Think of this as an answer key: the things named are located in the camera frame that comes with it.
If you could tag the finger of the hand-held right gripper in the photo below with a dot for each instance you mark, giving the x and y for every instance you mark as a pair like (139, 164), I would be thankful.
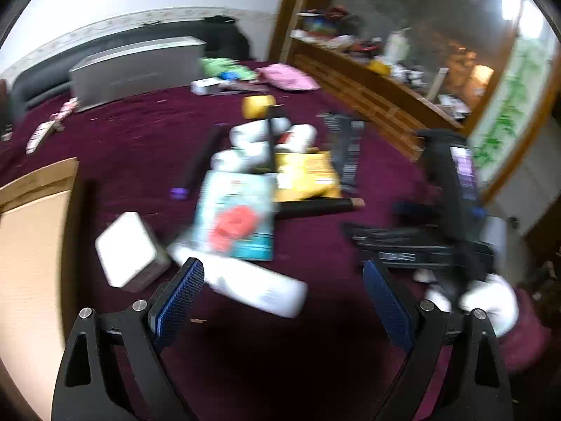
(416, 211)
(381, 243)

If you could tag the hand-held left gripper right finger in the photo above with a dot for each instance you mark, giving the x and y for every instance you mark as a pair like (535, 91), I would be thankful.
(390, 302)

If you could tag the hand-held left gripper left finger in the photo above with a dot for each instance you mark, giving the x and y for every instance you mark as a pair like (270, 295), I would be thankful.
(179, 298)

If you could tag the white square adapter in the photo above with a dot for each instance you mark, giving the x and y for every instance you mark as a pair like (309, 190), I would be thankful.
(127, 250)

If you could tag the black marker tan tip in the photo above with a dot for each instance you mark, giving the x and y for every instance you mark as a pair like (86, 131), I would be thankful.
(315, 208)

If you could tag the white bottle with picture label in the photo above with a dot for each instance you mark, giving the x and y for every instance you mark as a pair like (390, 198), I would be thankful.
(254, 287)

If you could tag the black striped package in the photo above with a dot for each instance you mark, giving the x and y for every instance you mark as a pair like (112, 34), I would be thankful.
(346, 149)

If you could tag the mint green tissue pack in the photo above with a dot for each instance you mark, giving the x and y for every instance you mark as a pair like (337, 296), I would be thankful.
(236, 219)

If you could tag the yellow snack packet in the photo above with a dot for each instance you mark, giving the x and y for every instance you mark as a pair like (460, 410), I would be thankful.
(307, 175)

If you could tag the white plastic bottle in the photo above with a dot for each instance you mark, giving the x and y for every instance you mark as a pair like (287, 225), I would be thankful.
(230, 161)
(247, 135)
(300, 137)

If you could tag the black marker purple tip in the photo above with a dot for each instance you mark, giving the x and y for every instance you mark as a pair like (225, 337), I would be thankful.
(199, 164)

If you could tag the shallow cardboard box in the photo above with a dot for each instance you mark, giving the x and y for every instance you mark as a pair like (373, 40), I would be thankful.
(30, 254)

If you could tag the yellow round cap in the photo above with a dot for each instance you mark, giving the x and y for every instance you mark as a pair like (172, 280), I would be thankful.
(256, 106)

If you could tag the person's right forearm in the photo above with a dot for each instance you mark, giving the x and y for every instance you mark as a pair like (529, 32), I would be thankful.
(528, 342)

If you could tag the person's right hand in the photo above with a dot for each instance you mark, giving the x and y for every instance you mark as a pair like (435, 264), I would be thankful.
(493, 302)

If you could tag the bamboo print panel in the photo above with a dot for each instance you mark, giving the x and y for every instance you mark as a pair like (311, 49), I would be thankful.
(508, 109)

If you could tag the wooden cabinet with glass panel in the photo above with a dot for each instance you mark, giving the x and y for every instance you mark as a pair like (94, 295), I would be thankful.
(350, 85)

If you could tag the yellow box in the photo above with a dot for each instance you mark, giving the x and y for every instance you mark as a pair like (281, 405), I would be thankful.
(379, 68)

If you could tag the maroon velvet tablecloth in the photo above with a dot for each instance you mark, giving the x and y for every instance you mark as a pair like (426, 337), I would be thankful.
(131, 149)

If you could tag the white tumbler green lid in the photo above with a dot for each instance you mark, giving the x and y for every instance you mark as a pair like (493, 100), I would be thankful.
(396, 47)

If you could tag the pink cloth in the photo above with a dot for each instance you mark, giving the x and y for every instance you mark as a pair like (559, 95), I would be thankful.
(285, 76)

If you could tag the flat clear plastic packet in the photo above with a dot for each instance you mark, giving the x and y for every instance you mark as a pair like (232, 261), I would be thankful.
(241, 90)

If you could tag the small white box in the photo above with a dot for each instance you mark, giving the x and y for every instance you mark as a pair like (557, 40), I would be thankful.
(205, 86)

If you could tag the white car key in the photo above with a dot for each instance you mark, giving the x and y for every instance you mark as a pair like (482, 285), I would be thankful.
(39, 137)

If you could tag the red box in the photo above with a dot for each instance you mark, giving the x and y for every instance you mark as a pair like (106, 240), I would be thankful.
(338, 11)

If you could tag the small blue box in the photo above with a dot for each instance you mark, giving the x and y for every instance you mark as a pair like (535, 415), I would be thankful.
(226, 75)

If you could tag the grey rectangular box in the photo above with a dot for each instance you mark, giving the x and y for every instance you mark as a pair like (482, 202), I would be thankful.
(136, 72)

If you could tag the green packet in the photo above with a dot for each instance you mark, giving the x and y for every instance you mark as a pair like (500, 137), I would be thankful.
(217, 66)

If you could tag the black leather sofa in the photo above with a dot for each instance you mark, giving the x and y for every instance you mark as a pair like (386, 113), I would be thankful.
(41, 85)

